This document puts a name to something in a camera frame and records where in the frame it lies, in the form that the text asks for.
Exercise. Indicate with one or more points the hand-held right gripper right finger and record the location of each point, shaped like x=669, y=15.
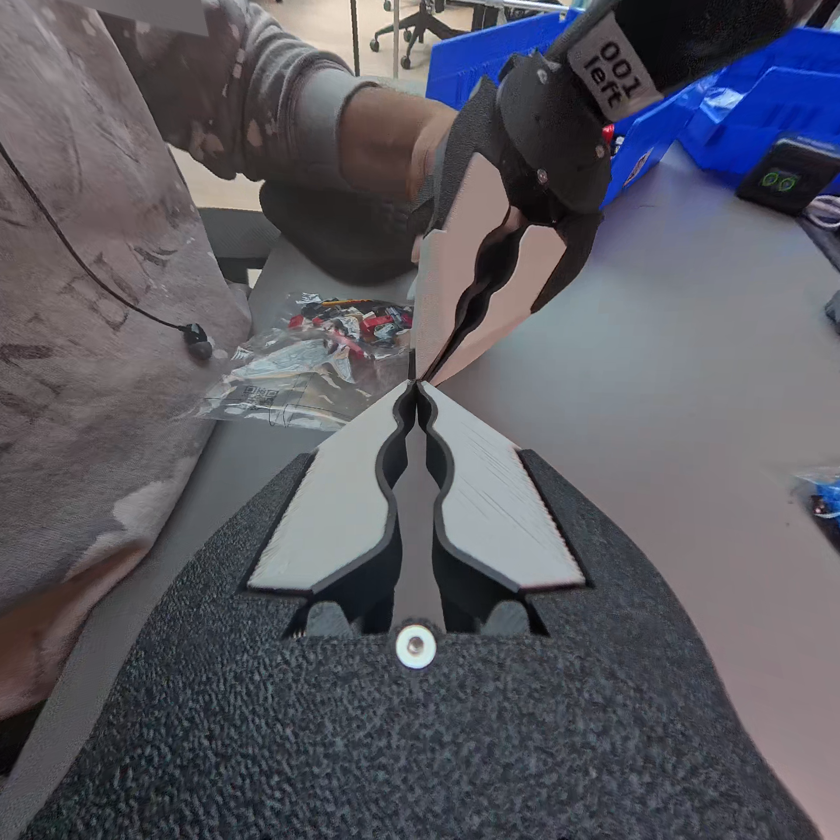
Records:
x=505, y=518

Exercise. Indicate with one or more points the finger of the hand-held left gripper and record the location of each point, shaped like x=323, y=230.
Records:
x=453, y=262
x=525, y=275

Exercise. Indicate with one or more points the blue bin with square label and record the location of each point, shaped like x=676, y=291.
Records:
x=459, y=72

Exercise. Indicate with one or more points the person's left hand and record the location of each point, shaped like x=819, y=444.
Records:
x=394, y=151

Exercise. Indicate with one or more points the clear bag of blue bricks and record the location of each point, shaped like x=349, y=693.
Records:
x=820, y=505

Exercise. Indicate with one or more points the clear bag of mixed bricks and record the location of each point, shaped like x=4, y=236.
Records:
x=295, y=380

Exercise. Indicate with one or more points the row of black office chairs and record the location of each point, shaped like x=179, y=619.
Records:
x=420, y=26

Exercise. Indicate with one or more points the black desk mat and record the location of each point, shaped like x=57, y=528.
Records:
x=823, y=246

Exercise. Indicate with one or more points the black display device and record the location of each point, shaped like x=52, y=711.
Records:
x=781, y=177

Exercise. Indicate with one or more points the grey desk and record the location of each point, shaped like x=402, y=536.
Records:
x=656, y=361

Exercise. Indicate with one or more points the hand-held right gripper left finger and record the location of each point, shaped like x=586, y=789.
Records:
x=328, y=518

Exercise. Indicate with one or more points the person's left forearm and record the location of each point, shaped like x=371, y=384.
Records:
x=262, y=79

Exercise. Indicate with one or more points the long blue plastic bin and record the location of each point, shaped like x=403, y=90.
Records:
x=741, y=124
x=787, y=46

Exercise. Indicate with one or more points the black armrest pad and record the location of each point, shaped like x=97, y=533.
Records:
x=328, y=229

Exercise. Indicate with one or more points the person's grey patterned sweatshirt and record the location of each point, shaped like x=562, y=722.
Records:
x=79, y=328

